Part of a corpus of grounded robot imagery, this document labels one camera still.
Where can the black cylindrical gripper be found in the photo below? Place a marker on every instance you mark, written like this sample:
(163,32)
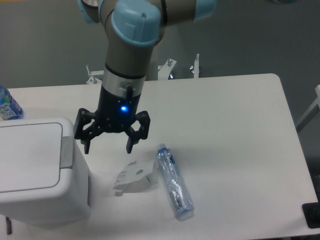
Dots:
(114,114)

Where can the white push-lid trash can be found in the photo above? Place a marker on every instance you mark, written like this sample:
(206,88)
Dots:
(44,177)

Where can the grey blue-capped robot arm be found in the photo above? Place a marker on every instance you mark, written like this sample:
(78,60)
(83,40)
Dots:
(133,28)

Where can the crumpled white paper carton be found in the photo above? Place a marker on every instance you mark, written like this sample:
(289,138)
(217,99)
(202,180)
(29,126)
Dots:
(136,177)

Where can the blue labelled water bottle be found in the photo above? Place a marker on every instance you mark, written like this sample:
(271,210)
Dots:
(9,107)

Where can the clear empty plastic bottle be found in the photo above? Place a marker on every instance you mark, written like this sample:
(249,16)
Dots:
(178,193)

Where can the white stand leg right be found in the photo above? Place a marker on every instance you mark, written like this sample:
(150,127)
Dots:
(310,112)

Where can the black clamp at table edge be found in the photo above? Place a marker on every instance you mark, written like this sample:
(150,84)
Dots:
(311,213)

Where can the white metal frame bracket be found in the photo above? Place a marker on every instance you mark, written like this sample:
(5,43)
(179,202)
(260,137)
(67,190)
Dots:
(170,70)

